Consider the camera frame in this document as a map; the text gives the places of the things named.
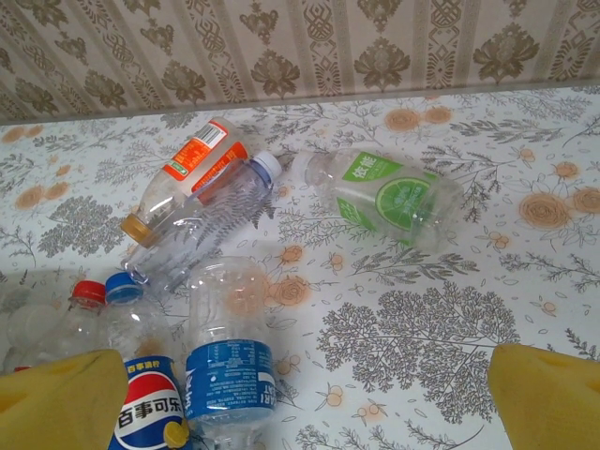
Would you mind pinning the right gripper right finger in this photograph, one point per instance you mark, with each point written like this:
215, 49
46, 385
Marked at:
548, 403

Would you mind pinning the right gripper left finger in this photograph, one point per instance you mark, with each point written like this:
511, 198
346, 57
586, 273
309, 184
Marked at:
56, 408

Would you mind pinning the red label bottle red cap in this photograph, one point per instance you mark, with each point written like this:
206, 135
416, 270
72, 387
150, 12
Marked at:
70, 328

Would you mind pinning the Pepsi bottle blue cap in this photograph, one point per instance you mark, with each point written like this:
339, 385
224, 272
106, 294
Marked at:
150, 403

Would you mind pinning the clear bottle blue text label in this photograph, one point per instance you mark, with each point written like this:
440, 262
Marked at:
229, 375

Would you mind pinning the clear unlabelled bottle pale cap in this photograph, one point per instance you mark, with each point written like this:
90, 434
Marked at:
211, 225

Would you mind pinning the green lime label bottle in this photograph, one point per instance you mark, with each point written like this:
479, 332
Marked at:
389, 197

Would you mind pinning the orange label bottle gold cap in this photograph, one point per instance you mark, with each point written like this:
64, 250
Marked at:
187, 164

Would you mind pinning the floral tablecloth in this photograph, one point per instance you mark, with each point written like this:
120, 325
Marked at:
422, 304

